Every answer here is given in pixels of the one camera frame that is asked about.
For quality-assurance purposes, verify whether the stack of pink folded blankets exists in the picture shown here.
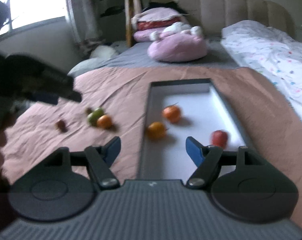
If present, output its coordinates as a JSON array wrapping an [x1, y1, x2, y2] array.
[[131, 7, 188, 42]]

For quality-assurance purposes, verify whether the dark shelf unit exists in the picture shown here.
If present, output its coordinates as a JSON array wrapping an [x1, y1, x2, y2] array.
[[99, 0, 126, 43]]

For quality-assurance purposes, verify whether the small green fruit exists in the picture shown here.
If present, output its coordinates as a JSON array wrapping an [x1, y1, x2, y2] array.
[[92, 107, 104, 119]]

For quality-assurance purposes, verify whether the beige padded headboard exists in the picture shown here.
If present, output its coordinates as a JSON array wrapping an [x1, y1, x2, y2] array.
[[151, 0, 295, 38]]

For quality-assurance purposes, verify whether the pink plush bunny pillow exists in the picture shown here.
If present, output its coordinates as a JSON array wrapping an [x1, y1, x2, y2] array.
[[147, 22, 207, 63]]

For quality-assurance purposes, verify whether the red apple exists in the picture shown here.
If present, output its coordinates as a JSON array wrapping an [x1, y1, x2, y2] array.
[[211, 130, 229, 149]]

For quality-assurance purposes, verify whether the tangerine with stem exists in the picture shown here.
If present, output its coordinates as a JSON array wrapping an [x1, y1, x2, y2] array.
[[162, 104, 181, 124]]

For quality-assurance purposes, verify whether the black box with white lining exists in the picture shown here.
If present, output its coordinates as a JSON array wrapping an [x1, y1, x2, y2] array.
[[137, 79, 253, 181]]

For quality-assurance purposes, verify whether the white round plush toy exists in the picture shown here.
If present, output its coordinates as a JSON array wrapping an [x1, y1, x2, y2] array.
[[90, 45, 119, 60]]

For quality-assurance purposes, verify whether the orange round fruit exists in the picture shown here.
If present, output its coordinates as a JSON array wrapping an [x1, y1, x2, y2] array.
[[96, 114, 113, 129]]

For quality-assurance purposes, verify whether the pink satin blanket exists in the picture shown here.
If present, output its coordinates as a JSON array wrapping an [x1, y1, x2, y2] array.
[[2, 67, 302, 228]]

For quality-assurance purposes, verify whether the grey bed sheet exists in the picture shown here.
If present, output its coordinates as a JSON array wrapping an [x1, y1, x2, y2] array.
[[102, 38, 239, 69]]

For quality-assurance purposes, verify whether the dark red plum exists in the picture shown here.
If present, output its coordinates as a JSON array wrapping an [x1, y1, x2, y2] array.
[[55, 119, 67, 133]]

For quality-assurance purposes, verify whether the green tomato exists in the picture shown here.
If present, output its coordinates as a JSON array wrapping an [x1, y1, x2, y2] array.
[[87, 112, 99, 126]]

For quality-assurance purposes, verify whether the window curtain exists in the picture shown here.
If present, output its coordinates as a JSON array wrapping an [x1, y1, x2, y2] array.
[[65, 0, 103, 56]]

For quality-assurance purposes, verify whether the brown kiwi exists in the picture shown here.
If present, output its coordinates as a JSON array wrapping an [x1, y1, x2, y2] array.
[[85, 107, 93, 115]]

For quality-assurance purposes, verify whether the yellow orange fruit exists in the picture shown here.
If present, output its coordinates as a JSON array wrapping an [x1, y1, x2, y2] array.
[[146, 122, 167, 140]]

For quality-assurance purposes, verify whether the wooden post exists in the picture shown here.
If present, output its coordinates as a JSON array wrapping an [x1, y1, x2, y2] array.
[[124, 0, 142, 48]]

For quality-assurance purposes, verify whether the white polka dot duvet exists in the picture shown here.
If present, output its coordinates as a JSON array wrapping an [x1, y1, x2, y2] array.
[[221, 20, 302, 115]]

